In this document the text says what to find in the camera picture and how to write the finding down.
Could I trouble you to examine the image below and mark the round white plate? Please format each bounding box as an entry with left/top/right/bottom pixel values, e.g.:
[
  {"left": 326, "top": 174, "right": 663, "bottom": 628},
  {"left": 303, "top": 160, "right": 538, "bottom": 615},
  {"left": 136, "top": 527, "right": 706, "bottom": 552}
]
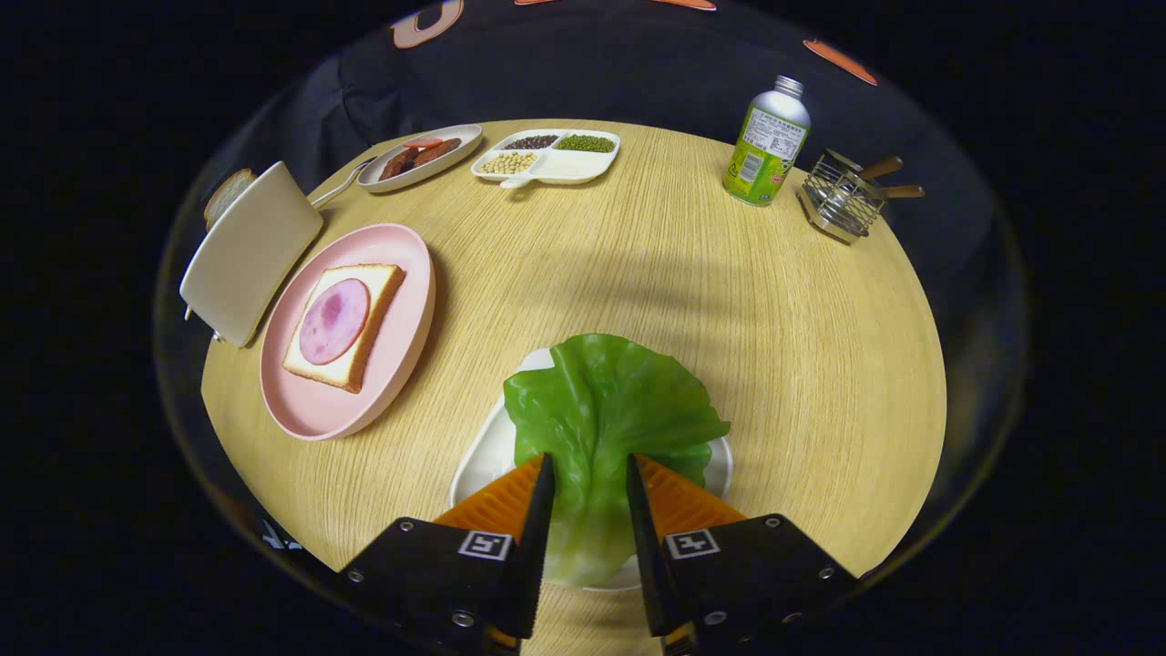
[{"left": 357, "top": 124, "right": 484, "bottom": 194}]

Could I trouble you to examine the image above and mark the plain bread slice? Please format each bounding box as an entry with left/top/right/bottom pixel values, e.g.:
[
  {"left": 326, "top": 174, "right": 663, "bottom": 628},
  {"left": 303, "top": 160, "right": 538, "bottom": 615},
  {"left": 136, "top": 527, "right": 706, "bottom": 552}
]
[{"left": 203, "top": 169, "right": 258, "bottom": 229}]

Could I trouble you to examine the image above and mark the bread slice under ham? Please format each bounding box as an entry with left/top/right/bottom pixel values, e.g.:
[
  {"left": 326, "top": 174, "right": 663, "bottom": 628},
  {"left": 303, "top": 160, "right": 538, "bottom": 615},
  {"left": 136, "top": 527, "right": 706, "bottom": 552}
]
[{"left": 282, "top": 263, "right": 407, "bottom": 394}]

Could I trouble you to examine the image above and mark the green lettuce leaf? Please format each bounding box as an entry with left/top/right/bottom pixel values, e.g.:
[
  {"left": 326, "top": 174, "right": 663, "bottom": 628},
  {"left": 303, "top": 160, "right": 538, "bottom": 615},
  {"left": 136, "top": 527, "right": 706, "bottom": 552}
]
[{"left": 503, "top": 333, "right": 731, "bottom": 588}]

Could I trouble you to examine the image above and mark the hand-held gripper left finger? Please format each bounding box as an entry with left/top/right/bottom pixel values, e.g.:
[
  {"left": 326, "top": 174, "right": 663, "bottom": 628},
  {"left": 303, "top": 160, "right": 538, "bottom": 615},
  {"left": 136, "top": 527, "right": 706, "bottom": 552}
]
[{"left": 339, "top": 453, "right": 557, "bottom": 655}]

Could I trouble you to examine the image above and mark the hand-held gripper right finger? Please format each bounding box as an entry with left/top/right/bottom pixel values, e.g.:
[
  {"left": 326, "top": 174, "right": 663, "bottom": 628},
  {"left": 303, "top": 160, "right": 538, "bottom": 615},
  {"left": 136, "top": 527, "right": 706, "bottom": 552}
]
[{"left": 625, "top": 453, "right": 859, "bottom": 656}]

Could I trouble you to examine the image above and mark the white rounded square plate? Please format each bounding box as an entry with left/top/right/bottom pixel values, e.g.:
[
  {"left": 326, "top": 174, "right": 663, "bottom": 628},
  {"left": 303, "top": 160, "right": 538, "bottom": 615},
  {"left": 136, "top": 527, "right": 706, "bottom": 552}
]
[{"left": 449, "top": 347, "right": 734, "bottom": 593}]

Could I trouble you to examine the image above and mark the black backdrop cloth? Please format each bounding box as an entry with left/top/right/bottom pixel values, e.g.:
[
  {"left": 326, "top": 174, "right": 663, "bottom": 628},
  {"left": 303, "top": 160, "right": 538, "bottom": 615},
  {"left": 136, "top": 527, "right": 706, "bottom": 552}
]
[{"left": 182, "top": 0, "right": 1021, "bottom": 302}]

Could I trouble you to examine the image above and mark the pink round plate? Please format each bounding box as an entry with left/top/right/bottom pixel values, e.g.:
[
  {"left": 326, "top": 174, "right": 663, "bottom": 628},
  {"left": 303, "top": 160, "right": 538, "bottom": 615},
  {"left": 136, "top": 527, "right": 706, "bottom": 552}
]
[{"left": 260, "top": 223, "right": 436, "bottom": 442}]

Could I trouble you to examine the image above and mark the pink ham slice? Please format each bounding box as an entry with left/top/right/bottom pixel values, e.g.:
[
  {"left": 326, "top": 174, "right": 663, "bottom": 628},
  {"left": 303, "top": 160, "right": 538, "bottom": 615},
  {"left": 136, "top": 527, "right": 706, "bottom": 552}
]
[{"left": 299, "top": 278, "right": 372, "bottom": 366}]

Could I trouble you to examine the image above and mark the metal wire cutlery holder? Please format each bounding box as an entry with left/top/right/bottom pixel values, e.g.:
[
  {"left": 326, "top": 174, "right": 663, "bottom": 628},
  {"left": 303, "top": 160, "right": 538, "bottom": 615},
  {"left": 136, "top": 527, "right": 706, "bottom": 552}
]
[{"left": 798, "top": 149, "right": 886, "bottom": 245}]

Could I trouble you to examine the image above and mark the divided white dish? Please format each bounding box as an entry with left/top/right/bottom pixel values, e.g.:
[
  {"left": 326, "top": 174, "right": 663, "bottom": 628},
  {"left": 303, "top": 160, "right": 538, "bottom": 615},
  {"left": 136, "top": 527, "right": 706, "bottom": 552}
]
[{"left": 470, "top": 129, "right": 621, "bottom": 190}]

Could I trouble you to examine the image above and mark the white toaster cable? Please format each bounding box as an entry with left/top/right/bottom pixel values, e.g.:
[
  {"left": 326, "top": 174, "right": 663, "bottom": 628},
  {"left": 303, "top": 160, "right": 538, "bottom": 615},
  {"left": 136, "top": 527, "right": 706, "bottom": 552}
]
[{"left": 310, "top": 159, "right": 376, "bottom": 209}]

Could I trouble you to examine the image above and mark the white toaster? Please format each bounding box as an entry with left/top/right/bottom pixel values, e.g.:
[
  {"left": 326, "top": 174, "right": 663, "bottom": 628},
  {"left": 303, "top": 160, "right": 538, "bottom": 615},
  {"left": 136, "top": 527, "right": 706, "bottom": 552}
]
[{"left": 179, "top": 161, "right": 324, "bottom": 349}]

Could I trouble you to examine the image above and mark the green label metal bottle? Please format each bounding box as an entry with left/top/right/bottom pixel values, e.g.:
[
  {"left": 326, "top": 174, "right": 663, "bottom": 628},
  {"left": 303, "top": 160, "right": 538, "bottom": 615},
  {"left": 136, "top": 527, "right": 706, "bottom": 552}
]
[{"left": 722, "top": 76, "right": 812, "bottom": 207}]

